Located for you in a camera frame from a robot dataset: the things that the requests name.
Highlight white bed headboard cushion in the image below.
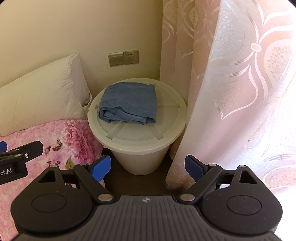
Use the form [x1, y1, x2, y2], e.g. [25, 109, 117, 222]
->
[1, 54, 92, 136]

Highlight pink floral curtain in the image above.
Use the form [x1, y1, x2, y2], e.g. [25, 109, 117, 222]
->
[159, 0, 296, 197]

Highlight blue denim jeans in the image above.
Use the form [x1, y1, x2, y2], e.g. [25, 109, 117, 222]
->
[98, 82, 158, 125]

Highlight white plastic bucket with lid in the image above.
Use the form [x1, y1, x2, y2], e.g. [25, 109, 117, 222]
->
[88, 78, 187, 175]

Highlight wall switch and socket panel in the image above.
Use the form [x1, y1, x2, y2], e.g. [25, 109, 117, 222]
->
[108, 50, 139, 67]

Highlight pink floral bed blanket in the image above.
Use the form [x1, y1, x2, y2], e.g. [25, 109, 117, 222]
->
[1, 120, 103, 240]

